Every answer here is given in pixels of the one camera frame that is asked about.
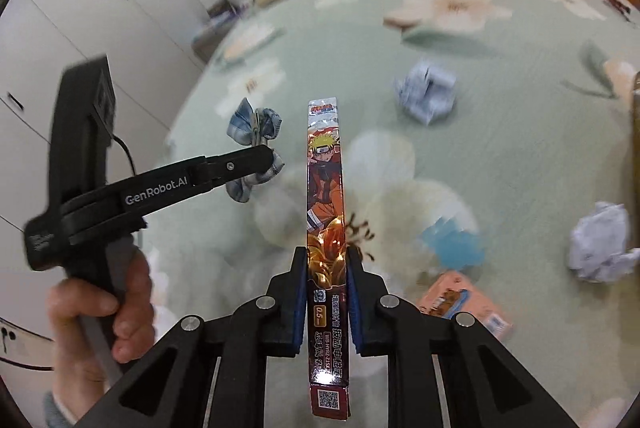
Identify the pink snack packet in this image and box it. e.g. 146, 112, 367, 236
418, 271, 513, 339

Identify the person's left hand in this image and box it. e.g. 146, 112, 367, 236
46, 250, 155, 427

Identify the crumpled paper ball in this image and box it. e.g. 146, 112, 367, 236
566, 201, 639, 284
393, 59, 457, 125

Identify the long orange Naruto box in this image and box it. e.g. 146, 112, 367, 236
306, 97, 349, 420

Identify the teal torn paper piece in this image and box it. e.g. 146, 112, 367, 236
420, 218, 485, 271

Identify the black cable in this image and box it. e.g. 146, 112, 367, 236
110, 133, 138, 177

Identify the floral green bedspread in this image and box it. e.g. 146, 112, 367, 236
144, 0, 639, 425

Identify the gold woven tray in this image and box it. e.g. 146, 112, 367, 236
621, 71, 640, 219

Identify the white wardrobe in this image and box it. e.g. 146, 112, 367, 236
1, 0, 213, 336

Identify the blue plaid hair bow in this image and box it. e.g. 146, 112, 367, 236
224, 96, 286, 204

